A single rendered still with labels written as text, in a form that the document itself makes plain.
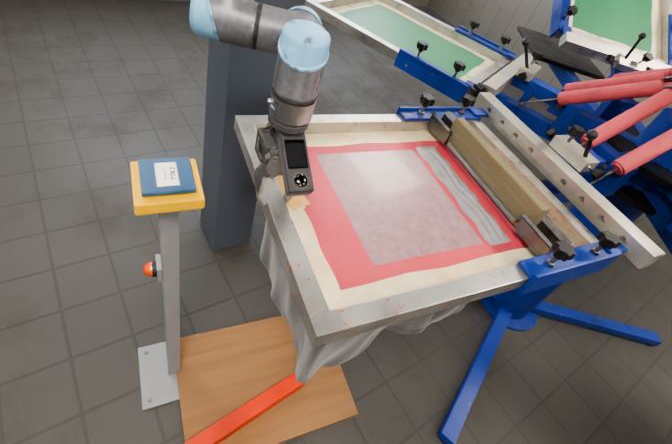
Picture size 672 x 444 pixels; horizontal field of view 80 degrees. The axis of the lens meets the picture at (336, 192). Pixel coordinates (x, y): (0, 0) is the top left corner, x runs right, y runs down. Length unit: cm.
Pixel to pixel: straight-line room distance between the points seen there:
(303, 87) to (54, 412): 138
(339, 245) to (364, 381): 103
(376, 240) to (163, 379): 106
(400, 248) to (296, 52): 46
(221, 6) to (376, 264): 54
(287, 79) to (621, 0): 211
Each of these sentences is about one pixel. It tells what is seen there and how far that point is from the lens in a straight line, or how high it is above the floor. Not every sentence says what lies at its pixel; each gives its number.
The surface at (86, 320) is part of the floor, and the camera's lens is 182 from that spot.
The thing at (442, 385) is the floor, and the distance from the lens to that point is 191.
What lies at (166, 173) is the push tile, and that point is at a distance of 87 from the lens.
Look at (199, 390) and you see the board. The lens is 164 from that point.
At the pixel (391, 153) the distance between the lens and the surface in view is 110.
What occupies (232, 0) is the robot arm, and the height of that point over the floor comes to 132.
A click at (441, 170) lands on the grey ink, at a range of 112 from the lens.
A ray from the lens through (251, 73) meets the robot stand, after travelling 136.
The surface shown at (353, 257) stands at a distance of 80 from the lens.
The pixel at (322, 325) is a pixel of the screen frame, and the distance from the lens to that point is 67.
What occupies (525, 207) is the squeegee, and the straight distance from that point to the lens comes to 104.
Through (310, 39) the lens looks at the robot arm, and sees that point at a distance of 61.
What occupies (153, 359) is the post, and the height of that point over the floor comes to 1.
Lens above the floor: 156
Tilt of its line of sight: 42 degrees down
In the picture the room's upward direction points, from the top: 20 degrees clockwise
